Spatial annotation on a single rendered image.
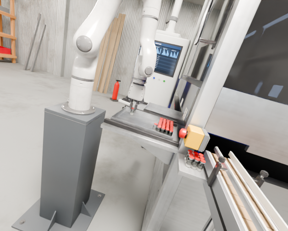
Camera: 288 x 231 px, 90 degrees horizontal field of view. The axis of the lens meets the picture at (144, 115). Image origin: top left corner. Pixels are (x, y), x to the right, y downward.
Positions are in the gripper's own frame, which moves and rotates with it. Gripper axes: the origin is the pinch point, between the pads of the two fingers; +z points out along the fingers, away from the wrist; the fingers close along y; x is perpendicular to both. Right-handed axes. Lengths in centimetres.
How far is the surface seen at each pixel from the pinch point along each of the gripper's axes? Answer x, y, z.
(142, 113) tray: -3.9, -6.4, 4.2
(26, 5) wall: -411, 538, -122
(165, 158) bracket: 18.1, -28.1, 18.6
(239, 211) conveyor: 57, -45, 2
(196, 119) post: 28.1, -33.7, -10.7
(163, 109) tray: -38.0, -19.2, 5.5
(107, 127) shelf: 26.6, 5.3, 6.4
